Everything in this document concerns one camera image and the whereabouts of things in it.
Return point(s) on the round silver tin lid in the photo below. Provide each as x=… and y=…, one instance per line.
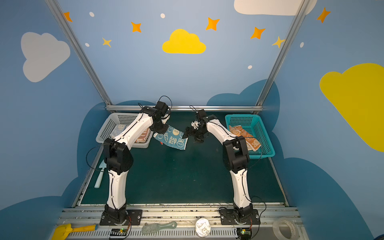
x=202, y=227

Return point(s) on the white perforated plastic basket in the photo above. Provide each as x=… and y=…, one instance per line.
x=115, y=124

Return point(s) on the bunny face pattern towel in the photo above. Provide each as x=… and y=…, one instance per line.
x=172, y=138

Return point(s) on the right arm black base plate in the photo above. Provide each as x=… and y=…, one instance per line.
x=234, y=217

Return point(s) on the clear tape roll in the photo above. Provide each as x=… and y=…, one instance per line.
x=284, y=229

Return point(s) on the small circuit board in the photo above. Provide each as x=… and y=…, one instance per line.
x=118, y=234
x=244, y=234

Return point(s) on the aluminium frame back rail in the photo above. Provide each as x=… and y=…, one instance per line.
x=137, y=108

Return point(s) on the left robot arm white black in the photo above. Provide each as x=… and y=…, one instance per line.
x=117, y=151

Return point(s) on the left small circuit board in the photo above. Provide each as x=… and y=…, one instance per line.
x=118, y=234

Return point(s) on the rabbit letter striped towel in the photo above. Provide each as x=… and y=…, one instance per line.
x=143, y=137

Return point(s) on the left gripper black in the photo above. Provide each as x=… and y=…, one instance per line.
x=160, y=128

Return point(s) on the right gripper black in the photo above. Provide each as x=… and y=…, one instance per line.
x=194, y=132

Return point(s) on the orange swirl pattern towel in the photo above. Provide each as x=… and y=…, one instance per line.
x=252, y=143

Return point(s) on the aluminium frame left post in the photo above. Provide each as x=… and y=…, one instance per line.
x=57, y=12

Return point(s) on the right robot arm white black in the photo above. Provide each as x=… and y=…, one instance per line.
x=235, y=156

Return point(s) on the teal perforated plastic basket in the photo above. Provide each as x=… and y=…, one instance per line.
x=254, y=125

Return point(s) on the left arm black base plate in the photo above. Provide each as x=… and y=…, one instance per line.
x=123, y=217

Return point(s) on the aluminium frame post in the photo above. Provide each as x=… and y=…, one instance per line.
x=57, y=12
x=290, y=37

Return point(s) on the yellow toy shovel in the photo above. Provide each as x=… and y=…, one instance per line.
x=63, y=231

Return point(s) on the aluminium front rail bed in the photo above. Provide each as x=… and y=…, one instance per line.
x=185, y=215

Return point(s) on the right small circuit board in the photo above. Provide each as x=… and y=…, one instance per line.
x=244, y=234

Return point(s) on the pale green hair brush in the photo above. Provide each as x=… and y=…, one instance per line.
x=148, y=229

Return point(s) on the light blue plastic spoon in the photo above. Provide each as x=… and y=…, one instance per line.
x=102, y=167

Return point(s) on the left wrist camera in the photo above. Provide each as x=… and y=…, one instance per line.
x=162, y=110

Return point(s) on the aluminium frame right post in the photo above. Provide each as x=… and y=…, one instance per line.
x=290, y=37

